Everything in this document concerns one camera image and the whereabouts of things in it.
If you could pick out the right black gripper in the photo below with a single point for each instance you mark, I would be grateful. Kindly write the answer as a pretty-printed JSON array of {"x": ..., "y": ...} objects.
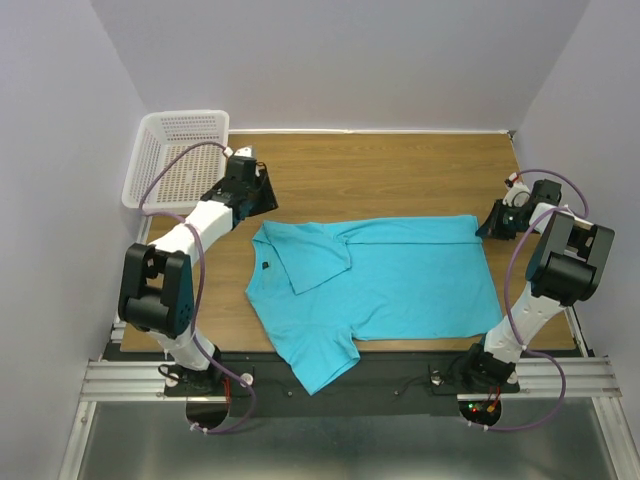
[{"x": 490, "y": 227}]

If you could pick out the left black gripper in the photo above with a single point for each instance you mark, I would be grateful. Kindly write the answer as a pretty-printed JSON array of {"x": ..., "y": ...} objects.
[{"x": 269, "y": 201}]

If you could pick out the white perforated plastic basket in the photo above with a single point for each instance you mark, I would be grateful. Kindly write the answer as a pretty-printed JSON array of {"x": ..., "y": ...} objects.
[{"x": 177, "y": 157}]

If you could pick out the turquoise t shirt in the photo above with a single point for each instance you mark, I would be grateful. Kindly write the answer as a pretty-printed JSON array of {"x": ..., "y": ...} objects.
[{"x": 320, "y": 288}]

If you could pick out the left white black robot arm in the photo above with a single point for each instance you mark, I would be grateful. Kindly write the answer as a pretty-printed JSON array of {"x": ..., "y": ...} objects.
[{"x": 157, "y": 294}]

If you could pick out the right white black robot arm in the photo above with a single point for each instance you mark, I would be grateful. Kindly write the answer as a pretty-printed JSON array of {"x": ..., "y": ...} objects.
[{"x": 566, "y": 267}]

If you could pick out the right metal knob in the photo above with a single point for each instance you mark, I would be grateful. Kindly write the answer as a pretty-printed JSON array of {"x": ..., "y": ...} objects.
[{"x": 436, "y": 378}]

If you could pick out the left white knob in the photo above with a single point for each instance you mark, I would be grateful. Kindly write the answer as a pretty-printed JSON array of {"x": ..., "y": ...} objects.
[{"x": 246, "y": 379}]

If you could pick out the circuit board with leds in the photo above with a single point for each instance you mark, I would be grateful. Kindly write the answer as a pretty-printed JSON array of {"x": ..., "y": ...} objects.
[{"x": 486, "y": 412}]

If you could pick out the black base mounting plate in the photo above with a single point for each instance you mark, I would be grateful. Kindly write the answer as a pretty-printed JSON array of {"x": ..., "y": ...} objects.
[{"x": 381, "y": 383}]

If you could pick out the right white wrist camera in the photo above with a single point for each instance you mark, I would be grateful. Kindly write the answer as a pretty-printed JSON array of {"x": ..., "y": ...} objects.
[{"x": 517, "y": 193}]

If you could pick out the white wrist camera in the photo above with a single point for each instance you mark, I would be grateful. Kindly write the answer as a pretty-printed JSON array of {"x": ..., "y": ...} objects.
[
  {"x": 239, "y": 160},
  {"x": 517, "y": 193}
]

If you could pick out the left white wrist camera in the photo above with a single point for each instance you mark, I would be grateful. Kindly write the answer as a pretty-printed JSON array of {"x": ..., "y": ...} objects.
[{"x": 239, "y": 160}]

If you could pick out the aluminium frame rail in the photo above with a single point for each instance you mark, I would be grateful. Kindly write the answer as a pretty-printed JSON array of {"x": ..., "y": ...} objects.
[{"x": 129, "y": 381}]

